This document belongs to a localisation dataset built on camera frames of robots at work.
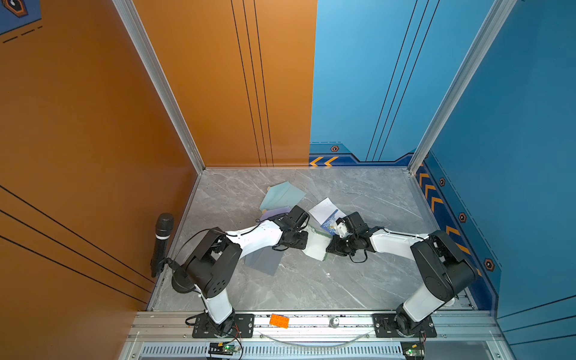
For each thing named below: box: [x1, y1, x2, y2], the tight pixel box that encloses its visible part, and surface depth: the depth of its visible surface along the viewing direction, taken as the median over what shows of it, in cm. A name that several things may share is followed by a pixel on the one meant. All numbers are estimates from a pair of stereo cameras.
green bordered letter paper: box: [301, 225, 333, 262], surface depth 93 cm
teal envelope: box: [259, 180, 307, 213], surface depth 110 cm
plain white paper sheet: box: [308, 197, 347, 225], surface depth 105 cm
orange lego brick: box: [269, 313, 290, 329], surface depth 76 cm
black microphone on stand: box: [150, 213, 196, 294], surface depth 65 cm
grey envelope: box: [243, 246, 285, 276], surface depth 89 cm
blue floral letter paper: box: [320, 209, 339, 237], surface depth 100 cm
